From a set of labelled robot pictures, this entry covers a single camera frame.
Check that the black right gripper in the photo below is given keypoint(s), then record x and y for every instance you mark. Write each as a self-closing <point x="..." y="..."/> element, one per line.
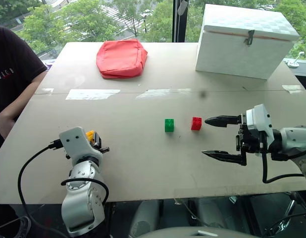
<point x="250" y="142"/>

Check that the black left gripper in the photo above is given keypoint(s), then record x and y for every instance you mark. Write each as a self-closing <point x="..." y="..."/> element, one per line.
<point x="103" y="149"/>

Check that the yellow toy brick cube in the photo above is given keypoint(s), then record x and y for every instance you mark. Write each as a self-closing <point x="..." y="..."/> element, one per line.
<point x="89" y="136"/>

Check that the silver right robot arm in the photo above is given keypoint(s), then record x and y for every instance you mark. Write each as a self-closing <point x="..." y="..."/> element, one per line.
<point x="294" y="138"/>

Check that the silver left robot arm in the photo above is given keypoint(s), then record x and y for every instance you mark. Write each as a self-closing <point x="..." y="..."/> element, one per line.
<point x="81" y="198"/>

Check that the red toy brick cube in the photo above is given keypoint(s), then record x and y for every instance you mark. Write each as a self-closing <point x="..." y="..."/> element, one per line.
<point x="196" y="124"/>

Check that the green toy brick cube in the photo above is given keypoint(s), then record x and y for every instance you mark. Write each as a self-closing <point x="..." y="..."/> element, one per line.
<point x="169" y="126"/>

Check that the grey rounded shape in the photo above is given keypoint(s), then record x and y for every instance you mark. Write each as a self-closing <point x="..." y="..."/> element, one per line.
<point x="212" y="213"/>
<point x="144" y="218"/>
<point x="192" y="233"/>

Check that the clear tape strip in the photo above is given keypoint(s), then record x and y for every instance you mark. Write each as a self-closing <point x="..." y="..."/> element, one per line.
<point x="292" y="88"/>

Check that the red fabric bag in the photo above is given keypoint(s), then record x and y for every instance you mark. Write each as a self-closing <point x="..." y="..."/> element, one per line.
<point x="120" y="58"/>

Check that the purple object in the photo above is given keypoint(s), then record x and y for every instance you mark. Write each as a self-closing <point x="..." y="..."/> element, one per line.
<point x="50" y="64"/>

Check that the white foam box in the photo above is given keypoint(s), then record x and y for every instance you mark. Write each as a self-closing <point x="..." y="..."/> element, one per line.
<point x="242" y="49"/>

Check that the metal chair base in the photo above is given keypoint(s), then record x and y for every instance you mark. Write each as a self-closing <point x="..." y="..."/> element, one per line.
<point x="291" y="205"/>

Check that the small white stand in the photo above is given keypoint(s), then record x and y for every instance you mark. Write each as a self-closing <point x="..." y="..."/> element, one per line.
<point x="294" y="63"/>

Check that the person in black t-shirt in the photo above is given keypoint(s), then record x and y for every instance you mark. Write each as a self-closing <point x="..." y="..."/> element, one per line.
<point x="12" y="64"/>

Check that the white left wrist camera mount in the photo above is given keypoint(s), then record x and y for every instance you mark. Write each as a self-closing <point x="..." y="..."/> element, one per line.
<point x="77" y="142"/>

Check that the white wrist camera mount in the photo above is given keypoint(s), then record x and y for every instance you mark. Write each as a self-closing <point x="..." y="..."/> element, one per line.
<point x="260" y="119"/>
<point x="77" y="142"/>

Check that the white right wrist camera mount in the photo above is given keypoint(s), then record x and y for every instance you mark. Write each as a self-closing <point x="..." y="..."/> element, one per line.
<point x="260" y="119"/>

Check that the black window frame post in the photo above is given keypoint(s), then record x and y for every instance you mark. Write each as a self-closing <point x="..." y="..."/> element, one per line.
<point x="179" y="27"/>

